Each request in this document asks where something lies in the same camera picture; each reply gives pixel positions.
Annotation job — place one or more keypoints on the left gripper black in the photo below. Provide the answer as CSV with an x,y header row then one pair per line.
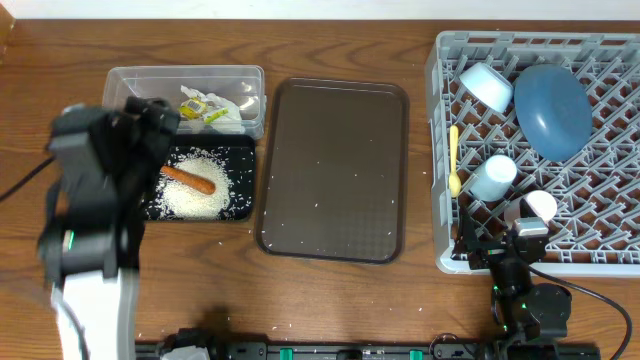
x,y
148,120

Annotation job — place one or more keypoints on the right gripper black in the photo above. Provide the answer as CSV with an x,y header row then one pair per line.
x,y
485,251

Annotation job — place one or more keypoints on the yellow plastic spoon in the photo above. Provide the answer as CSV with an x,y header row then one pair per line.
x,y
454,179

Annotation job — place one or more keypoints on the yellow green snack wrapper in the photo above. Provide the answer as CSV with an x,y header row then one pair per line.
x,y
194,109

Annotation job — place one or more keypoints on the light blue cup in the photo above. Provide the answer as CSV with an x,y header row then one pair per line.
x,y
493,178

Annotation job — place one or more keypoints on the white rice pile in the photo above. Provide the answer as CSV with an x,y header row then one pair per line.
x,y
190,200

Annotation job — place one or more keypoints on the pink plastic cup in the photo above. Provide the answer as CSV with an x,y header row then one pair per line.
x,y
536,203

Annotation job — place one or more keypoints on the orange carrot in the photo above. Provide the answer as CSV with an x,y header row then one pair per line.
x,y
195,182

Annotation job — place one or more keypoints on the light blue bowl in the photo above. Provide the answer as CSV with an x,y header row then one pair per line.
x,y
488,86

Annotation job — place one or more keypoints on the dark blue plate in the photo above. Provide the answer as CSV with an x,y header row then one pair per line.
x,y
553,111

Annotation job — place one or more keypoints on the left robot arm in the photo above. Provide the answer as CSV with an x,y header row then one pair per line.
x,y
90,244

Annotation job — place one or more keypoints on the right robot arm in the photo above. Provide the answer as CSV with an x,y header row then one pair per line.
x,y
533,316

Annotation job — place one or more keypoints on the black waste tray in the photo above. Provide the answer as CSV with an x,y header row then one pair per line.
x,y
240,150

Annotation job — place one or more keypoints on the grey dishwasher rack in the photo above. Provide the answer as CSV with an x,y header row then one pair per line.
x,y
595,232

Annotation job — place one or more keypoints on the clear plastic bin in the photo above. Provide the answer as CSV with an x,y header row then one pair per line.
x,y
238,88

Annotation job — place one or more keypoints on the brown serving tray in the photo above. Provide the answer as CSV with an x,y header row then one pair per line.
x,y
334,183

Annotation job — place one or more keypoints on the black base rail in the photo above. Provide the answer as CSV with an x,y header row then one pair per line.
x,y
265,351

